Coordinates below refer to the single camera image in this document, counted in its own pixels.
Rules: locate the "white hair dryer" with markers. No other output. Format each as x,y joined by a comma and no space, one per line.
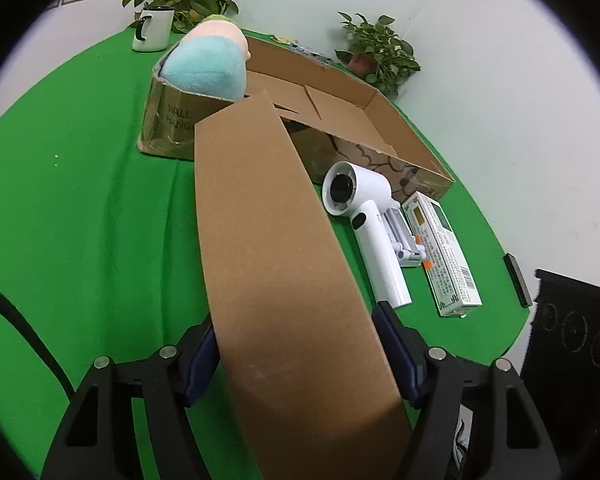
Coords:
380,250

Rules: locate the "small white clear device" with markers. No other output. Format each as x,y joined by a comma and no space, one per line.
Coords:
402,240

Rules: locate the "small black bar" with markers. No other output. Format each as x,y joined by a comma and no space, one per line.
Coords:
517,280

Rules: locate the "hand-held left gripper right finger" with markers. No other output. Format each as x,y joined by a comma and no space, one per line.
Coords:
395,350

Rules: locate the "blue and pink plush toy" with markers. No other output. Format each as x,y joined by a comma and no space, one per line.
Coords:
205,65

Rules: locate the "green tablecloth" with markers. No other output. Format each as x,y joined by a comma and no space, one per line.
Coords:
80,200

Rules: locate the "brown cardboard box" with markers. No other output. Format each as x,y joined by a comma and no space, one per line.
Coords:
260,210

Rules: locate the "black cabinet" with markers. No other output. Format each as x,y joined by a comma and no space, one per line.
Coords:
575,350

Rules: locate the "small green potted plant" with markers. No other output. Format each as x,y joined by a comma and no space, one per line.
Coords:
380,50

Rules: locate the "white and green carton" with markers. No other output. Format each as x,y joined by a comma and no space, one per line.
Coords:
445,260

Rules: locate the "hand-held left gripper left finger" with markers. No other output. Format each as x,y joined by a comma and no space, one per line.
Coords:
200,360

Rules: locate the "printed packet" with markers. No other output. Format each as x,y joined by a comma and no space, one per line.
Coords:
305,50

